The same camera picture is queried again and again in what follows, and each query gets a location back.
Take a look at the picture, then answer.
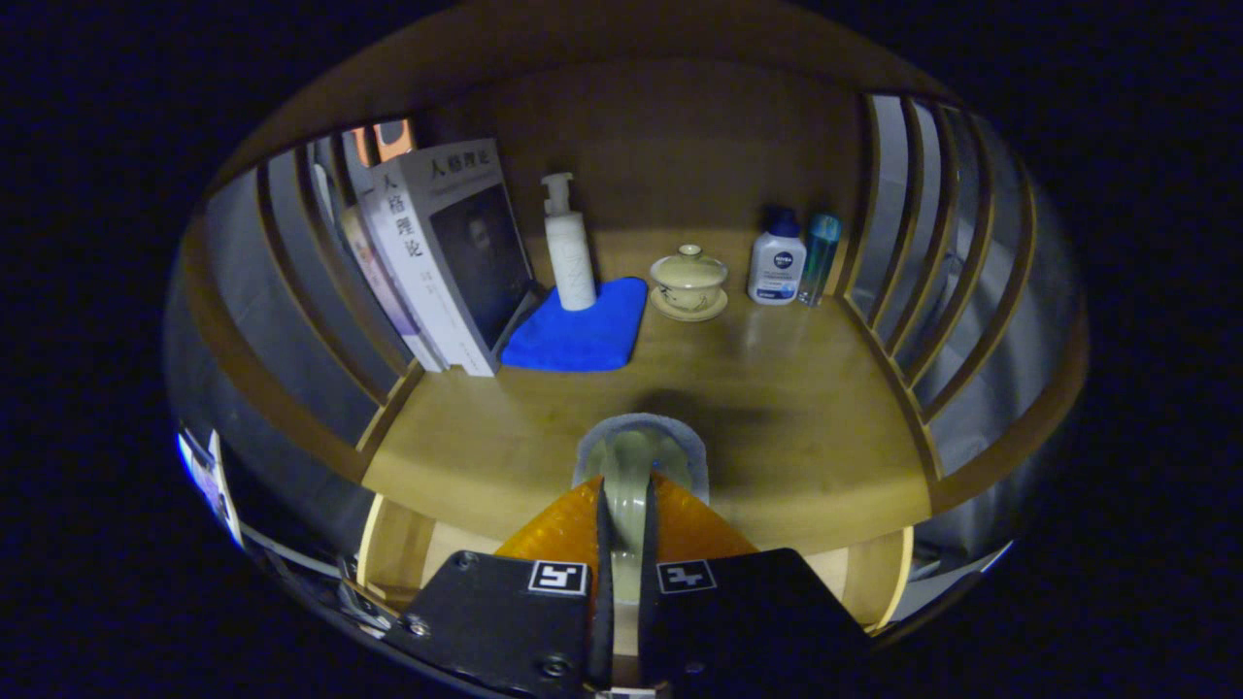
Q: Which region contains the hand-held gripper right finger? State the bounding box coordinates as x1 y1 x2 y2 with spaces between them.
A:
636 474 875 692

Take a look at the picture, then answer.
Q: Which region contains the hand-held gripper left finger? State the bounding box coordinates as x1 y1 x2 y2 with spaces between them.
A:
384 476 615 695

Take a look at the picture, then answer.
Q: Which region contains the grey scrub stone green handle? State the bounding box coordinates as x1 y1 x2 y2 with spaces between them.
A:
573 413 710 603

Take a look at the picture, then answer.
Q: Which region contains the wooden countertop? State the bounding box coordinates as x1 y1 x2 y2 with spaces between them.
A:
359 228 933 554

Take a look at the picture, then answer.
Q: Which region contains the wooden cabinet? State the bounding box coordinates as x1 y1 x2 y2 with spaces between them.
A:
165 0 1091 642

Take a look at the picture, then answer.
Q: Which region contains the blue folded cloth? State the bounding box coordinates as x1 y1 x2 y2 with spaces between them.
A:
500 277 650 373

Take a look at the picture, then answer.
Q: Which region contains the beige lidded tea cup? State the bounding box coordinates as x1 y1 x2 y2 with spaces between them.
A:
649 244 729 322

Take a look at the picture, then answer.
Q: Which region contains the white pump bottle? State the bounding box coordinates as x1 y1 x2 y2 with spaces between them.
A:
541 173 598 313

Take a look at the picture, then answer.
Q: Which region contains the white lotion bottle blue cap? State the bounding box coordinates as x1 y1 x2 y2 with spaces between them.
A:
747 207 808 307

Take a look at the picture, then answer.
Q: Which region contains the thick white book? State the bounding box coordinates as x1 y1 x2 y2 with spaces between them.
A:
361 138 541 378

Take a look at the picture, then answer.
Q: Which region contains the teal slim bottle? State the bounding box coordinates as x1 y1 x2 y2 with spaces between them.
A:
798 213 844 308

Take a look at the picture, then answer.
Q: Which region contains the thin pale purple book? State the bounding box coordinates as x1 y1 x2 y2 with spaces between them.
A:
338 204 450 374

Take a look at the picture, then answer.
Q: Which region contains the white edged panel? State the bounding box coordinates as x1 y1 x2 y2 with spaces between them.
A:
178 427 244 549

